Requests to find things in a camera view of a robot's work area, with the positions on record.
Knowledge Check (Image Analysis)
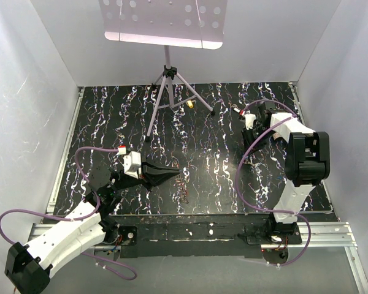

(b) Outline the red key tag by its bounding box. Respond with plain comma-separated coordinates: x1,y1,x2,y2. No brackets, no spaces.
178,183,189,204

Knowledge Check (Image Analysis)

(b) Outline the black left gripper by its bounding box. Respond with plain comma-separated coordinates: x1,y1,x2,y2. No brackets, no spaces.
110,156,180,192

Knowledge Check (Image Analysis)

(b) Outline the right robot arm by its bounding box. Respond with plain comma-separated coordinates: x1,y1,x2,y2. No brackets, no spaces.
235,99,330,244

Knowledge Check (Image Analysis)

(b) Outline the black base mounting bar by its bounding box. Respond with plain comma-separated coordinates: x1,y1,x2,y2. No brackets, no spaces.
94,213,302,258

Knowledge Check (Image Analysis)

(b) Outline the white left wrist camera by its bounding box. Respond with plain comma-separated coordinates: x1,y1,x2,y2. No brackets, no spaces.
118,145,142,179

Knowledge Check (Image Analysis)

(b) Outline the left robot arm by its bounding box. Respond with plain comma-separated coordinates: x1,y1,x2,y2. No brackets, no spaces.
4,160,180,293

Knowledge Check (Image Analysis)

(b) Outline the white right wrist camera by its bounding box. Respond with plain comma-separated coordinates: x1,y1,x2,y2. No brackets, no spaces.
239,110,256,130

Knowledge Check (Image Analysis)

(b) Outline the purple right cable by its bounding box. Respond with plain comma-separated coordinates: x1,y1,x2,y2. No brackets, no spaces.
235,99,311,266

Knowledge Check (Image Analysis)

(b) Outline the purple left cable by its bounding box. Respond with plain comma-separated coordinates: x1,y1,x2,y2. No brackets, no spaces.
0,146,138,280

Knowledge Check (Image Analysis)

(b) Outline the aluminium frame rail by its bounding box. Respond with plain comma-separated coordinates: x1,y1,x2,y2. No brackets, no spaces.
13,87,86,292

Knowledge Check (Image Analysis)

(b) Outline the purple cable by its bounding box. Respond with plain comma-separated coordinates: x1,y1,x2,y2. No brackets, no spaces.
235,99,311,266
0,146,138,280

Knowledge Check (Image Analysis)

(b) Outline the lilac music stand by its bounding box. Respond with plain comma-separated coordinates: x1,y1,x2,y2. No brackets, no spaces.
99,0,228,124

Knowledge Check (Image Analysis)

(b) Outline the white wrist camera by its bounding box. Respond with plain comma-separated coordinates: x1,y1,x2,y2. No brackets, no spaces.
239,110,256,130
118,145,142,179

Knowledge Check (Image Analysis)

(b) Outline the yellow key tag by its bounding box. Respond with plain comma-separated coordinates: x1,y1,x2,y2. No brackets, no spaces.
186,100,194,108

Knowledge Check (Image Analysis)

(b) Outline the sprinkles filled tube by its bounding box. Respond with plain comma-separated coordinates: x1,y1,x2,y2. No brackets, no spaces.
272,132,282,140

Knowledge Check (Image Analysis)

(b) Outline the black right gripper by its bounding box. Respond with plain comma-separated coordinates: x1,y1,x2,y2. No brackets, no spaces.
240,125,276,157

